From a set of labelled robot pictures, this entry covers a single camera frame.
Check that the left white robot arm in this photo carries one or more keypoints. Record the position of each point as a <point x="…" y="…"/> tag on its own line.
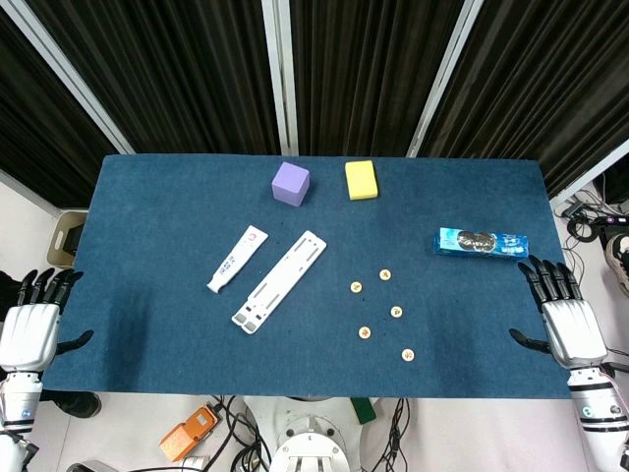
<point x="17" y="403"/>

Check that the purple foam cube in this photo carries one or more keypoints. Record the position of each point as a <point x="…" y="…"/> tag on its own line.
<point x="290" y="184"/>

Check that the black monitor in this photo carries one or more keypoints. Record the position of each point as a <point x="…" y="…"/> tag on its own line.
<point x="614" y="187"/>

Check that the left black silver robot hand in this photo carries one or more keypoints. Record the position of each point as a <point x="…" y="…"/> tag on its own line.
<point x="27" y="334"/>

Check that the yellow sponge block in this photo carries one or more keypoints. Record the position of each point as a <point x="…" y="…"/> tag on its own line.
<point x="361" y="179"/>

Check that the small wooden token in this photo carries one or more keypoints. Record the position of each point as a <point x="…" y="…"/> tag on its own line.
<point x="407" y="354"/>
<point x="356" y="286"/>
<point x="364" y="333"/>
<point x="396" y="311"/>
<point x="385" y="275"/>

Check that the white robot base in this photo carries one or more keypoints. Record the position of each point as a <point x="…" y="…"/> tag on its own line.
<point x="309" y="442"/>

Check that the white toothpaste tube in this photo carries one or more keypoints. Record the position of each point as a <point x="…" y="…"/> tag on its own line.
<point x="236" y="260"/>

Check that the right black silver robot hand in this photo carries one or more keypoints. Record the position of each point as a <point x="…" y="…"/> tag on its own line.
<point x="575" y="329"/>

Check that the black pleated curtain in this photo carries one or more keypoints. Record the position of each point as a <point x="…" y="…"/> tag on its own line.
<point x="540" y="74"/>
<point x="363" y="74"/>
<point x="172" y="74"/>
<point x="39" y="128"/>

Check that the white frame post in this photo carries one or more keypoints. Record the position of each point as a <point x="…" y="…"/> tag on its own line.
<point x="442" y="83"/>
<point x="281" y="83"/>
<point x="69" y="78"/>
<point x="589" y="174"/>

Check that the orange foot pedal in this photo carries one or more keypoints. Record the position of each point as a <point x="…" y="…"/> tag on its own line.
<point x="189" y="432"/>

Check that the white plug adapter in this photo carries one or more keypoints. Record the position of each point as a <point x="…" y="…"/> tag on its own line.
<point x="196" y="462"/>

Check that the blue felt table cloth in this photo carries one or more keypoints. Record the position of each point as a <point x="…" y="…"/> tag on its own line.
<point x="162" y="344"/>

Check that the green block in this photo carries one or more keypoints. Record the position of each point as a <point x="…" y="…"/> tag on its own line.
<point x="363" y="410"/>

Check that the black shoe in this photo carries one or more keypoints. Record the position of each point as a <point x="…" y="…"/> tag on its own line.
<point x="78" y="404"/>

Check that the blue cookie box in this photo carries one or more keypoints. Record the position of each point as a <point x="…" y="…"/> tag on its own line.
<point x="479" y="242"/>

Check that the white plastic folding stand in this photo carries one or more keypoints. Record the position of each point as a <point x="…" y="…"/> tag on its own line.
<point x="280" y="282"/>

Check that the beige plastic bin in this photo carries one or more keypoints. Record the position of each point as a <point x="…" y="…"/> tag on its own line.
<point x="56" y="241"/>

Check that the white black sneaker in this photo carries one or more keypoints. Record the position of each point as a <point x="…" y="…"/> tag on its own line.
<point x="618" y="260"/>

